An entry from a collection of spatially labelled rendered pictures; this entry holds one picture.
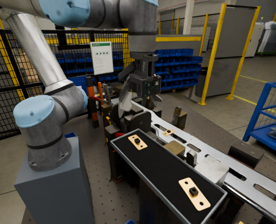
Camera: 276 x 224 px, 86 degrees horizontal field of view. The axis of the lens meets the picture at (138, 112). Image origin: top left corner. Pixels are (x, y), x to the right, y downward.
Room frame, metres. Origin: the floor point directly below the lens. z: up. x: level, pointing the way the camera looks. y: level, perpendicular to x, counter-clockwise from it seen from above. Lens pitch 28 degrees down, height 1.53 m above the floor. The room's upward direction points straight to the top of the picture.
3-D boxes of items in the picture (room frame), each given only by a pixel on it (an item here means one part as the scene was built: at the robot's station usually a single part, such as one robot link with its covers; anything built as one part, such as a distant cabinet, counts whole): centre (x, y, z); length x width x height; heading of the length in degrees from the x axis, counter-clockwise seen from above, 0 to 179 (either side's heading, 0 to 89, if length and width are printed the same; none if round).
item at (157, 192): (0.34, -0.06, 1.16); 0.37 x 0.14 x 0.02; 38
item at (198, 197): (0.24, -0.14, 1.17); 0.08 x 0.04 x 0.01; 20
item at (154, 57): (0.44, -0.02, 1.42); 0.09 x 0.08 x 0.12; 32
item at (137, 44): (0.45, -0.01, 1.50); 0.08 x 0.08 x 0.05
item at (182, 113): (0.89, -0.30, 0.87); 0.12 x 0.07 x 0.35; 128
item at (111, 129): (0.64, 0.15, 0.89); 0.09 x 0.08 x 0.38; 128
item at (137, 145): (0.44, 0.00, 1.17); 0.08 x 0.04 x 0.01; 32
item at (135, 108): (0.68, 0.04, 0.94); 0.18 x 0.13 x 0.49; 38
